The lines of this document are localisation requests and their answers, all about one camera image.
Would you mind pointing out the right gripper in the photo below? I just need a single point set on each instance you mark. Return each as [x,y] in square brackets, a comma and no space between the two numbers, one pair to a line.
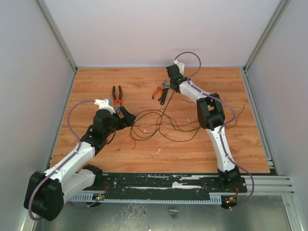
[170,85]

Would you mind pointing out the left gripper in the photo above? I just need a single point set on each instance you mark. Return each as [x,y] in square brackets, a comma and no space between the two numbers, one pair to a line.
[128,120]

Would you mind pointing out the black zip tie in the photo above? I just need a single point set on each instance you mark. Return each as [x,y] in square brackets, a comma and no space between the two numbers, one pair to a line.
[163,112]

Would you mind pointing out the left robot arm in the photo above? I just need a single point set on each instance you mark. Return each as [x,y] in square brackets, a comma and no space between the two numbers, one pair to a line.
[48,191]

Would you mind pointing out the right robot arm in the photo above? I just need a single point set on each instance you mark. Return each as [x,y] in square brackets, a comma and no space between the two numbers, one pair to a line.
[211,117]

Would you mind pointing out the black adjustable wrench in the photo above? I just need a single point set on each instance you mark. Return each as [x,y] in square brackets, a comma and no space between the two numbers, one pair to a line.
[162,102]

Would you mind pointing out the orange needle nose pliers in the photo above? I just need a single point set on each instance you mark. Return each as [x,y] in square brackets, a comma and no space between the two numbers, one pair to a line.
[160,90]

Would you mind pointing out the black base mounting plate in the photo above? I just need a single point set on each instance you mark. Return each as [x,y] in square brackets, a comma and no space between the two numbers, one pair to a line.
[164,186]

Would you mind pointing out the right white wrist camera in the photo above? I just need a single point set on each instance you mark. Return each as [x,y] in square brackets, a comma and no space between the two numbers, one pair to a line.
[180,65]

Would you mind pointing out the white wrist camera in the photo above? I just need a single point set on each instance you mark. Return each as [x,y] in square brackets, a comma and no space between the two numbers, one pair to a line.
[104,105]
[180,65]

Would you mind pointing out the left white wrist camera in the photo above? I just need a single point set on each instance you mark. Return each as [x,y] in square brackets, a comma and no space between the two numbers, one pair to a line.
[104,105]

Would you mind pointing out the grey slotted cable duct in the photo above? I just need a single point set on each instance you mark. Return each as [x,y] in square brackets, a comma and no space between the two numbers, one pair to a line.
[92,197]

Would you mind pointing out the right aluminium frame post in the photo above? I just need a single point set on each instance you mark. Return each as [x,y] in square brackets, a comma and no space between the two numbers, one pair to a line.
[272,23]

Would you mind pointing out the aluminium frame post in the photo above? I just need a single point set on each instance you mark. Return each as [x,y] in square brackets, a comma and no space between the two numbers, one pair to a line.
[272,23]
[56,31]

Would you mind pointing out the aluminium front rail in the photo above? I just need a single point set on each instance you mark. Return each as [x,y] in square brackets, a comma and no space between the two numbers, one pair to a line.
[256,184]

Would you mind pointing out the left aluminium frame post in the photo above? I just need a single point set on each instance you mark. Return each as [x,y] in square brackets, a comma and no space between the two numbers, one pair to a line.
[56,31]

